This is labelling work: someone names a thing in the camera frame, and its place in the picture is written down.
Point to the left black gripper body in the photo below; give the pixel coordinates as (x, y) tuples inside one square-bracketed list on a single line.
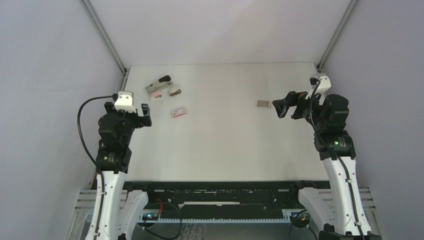
[(130, 118)]

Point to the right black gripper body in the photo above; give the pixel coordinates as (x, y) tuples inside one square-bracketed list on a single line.
[(302, 110)]

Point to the small brown stapler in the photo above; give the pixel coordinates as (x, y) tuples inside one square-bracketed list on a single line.
[(175, 90)]

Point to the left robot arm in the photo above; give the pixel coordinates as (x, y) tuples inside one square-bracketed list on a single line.
[(110, 220)]

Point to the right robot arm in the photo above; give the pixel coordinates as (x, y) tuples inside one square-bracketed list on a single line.
[(347, 219)]

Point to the black and beige stapler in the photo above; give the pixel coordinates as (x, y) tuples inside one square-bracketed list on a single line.
[(161, 83)]

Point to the red white staple box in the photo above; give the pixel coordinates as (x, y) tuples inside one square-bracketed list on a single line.
[(177, 112)]

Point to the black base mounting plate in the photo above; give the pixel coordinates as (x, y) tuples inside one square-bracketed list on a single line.
[(174, 195)]

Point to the left green circuit board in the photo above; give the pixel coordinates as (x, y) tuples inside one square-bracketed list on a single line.
[(150, 216)]

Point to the green circuit board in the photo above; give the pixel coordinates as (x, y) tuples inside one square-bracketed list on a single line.
[(150, 216), (300, 220)]

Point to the right green circuit board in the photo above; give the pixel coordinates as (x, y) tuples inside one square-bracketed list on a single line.
[(300, 220)]

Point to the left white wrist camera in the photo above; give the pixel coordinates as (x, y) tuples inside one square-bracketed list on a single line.
[(125, 102)]

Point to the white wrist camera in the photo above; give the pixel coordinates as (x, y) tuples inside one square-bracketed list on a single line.
[(320, 83), (125, 102)]

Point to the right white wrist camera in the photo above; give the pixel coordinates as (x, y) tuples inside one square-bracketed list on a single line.
[(320, 83)]

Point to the left corner frame post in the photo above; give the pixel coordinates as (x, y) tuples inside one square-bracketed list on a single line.
[(107, 41)]

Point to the corner frame post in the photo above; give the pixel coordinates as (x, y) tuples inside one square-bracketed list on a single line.
[(351, 7), (107, 41)]

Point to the white slotted cable duct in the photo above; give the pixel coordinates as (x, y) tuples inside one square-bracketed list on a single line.
[(227, 213)]

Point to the right corner frame post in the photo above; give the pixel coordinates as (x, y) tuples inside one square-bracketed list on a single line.
[(351, 7)]

